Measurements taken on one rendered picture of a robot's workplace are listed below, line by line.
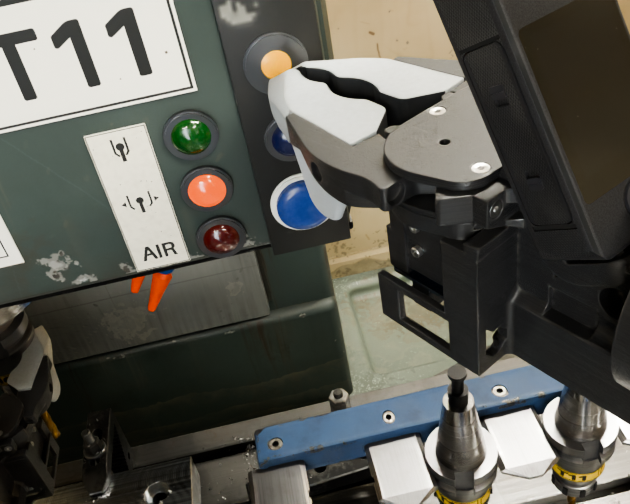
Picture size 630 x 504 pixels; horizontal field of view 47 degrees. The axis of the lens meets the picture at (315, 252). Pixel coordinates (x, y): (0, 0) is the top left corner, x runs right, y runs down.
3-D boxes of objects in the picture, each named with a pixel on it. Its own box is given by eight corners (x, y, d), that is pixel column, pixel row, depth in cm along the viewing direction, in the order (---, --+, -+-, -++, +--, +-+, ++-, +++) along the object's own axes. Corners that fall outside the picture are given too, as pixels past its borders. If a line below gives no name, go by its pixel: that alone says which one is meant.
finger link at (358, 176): (263, 161, 30) (421, 247, 24) (256, 128, 29) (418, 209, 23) (349, 114, 32) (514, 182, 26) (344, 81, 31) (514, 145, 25)
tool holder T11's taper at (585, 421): (594, 397, 67) (601, 346, 63) (615, 436, 63) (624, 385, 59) (546, 406, 67) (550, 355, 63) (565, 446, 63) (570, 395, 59)
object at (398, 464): (442, 502, 63) (442, 497, 62) (382, 517, 63) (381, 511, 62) (419, 437, 68) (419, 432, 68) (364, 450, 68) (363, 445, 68)
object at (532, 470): (565, 472, 63) (566, 467, 63) (506, 487, 63) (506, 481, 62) (533, 410, 69) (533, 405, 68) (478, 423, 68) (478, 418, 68)
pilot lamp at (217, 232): (245, 252, 40) (237, 220, 39) (206, 261, 40) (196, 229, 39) (244, 246, 41) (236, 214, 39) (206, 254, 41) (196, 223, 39)
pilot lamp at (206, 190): (232, 205, 38) (223, 170, 37) (191, 214, 38) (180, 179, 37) (232, 199, 39) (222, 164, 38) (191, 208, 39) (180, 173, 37)
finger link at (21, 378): (57, 360, 74) (23, 435, 67) (34, 318, 70) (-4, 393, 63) (86, 358, 74) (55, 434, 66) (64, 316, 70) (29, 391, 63)
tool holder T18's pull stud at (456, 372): (467, 391, 61) (466, 363, 59) (470, 408, 60) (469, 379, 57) (446, 393, 61) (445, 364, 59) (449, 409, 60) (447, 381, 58)
